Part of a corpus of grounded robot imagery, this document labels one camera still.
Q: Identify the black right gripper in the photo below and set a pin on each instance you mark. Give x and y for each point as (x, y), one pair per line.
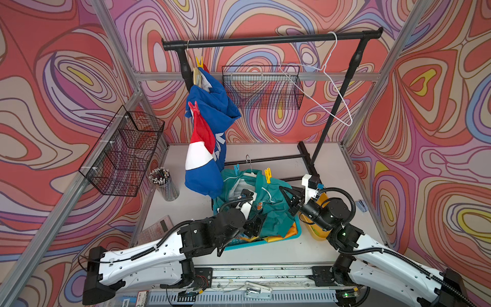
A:
(293, 195)

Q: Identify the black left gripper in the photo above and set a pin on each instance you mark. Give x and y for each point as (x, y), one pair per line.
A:
(251, 231)

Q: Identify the teal green jacket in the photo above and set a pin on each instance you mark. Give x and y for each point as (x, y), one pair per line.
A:
(278, 221)

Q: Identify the yellow clothespin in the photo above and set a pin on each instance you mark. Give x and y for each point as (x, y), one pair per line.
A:
(199, 62)
(268, 175)

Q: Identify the metal hanger of teal jacket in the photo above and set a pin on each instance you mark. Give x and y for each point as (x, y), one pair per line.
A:
(249, 163)

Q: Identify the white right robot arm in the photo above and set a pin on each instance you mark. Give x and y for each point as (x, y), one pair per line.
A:
(364, 261)

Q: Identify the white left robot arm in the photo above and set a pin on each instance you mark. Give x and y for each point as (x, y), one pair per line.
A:
(168, 261)

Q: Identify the teal plastic basket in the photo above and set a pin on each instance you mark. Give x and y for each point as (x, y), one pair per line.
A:
(245, 242)

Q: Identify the yellow plastic tray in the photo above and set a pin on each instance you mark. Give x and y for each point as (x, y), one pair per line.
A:
(315, 231)

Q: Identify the blue white red jacket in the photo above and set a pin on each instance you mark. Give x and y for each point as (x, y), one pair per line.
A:
(207, 149)

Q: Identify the blue clothespin on table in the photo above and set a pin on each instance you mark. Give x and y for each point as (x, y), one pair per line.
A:
(362, 206)

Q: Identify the pink calculator on table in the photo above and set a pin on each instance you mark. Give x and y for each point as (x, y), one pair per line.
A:
(155, 231)

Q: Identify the clear pencil cup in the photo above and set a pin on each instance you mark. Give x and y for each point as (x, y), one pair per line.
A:
(161, 177)

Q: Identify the red clothespin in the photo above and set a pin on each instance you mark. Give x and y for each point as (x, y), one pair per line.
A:
(193, 108)

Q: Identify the yellow clothespin on blue jacket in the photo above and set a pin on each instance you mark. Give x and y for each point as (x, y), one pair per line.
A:
(199, 62)

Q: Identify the black clothes rack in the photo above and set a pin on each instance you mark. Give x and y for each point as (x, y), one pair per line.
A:
(181, 46)

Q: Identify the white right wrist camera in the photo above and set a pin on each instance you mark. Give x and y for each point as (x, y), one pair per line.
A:
(312, 186)

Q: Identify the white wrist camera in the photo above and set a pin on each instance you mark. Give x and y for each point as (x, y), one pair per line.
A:
(312, 186)
(247, 198)

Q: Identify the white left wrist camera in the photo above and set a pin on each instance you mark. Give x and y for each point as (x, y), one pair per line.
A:
(247, 198)

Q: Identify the black wire basket rear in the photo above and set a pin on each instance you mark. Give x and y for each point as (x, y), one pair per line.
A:
(263, 86)

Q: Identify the black wire basket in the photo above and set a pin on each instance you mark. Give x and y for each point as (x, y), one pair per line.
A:
(128, 145)
(263, 86)

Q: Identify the black wire basket left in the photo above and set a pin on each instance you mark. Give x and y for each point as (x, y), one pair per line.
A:
(128, 145)

